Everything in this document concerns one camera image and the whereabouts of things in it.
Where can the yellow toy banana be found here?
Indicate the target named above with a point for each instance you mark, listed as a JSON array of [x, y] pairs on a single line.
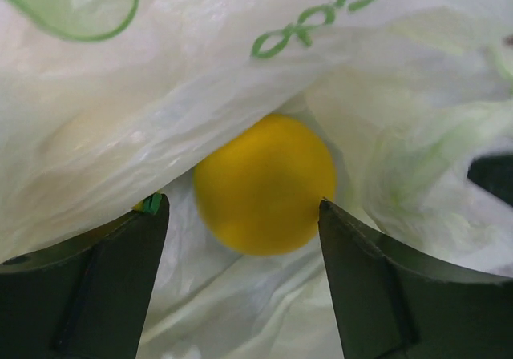
[[148, 206]]

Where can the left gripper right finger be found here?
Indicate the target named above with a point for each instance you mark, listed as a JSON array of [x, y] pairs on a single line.
[[393, 301]]

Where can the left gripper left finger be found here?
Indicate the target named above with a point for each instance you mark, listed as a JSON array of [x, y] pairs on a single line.
[[83, 300]]

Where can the green plastic bag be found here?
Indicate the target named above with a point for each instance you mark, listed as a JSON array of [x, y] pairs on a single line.
[[104, 102]]

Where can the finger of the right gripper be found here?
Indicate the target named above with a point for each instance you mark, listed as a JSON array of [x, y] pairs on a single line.
[[494, 174]]

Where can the yellow toy fruit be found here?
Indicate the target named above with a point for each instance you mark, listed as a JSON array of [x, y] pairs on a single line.
[[260, 193]]

